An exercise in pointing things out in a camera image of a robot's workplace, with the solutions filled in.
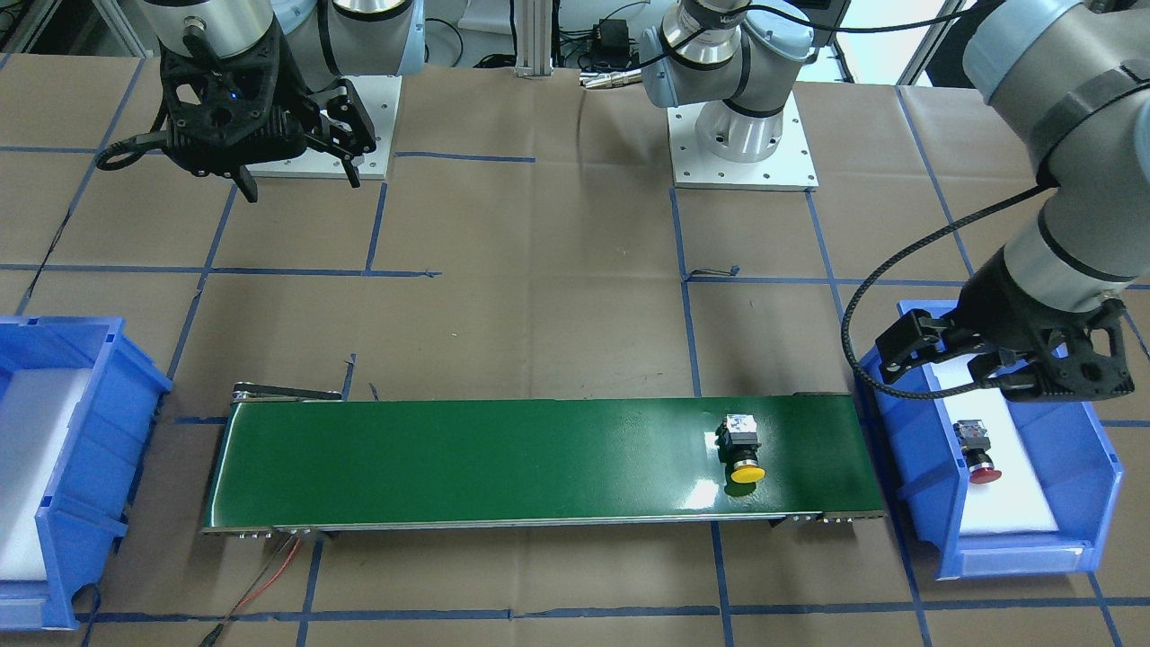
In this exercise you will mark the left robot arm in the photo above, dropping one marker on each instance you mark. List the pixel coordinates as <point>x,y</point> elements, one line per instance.
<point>1069,82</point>

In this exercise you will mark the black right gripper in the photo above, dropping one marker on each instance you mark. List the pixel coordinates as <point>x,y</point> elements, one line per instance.
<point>289,83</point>

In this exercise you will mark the blue bin with foam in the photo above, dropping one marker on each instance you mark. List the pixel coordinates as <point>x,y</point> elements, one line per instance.
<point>79,402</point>
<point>1050,512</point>

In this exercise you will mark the red push button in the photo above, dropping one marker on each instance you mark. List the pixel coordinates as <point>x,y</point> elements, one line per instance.
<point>974,446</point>

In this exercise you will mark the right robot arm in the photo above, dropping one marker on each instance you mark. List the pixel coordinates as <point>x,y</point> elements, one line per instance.
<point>368,42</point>

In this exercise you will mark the yellow push button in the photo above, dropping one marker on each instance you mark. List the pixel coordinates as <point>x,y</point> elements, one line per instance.
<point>738,441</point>

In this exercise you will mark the aluminium frame post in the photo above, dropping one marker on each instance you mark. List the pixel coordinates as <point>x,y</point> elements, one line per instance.
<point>535,33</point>

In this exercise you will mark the green conveyor belt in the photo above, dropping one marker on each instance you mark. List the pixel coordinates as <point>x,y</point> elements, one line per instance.
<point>311,465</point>

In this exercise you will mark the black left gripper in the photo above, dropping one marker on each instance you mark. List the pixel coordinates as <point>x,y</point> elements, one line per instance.
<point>999,301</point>

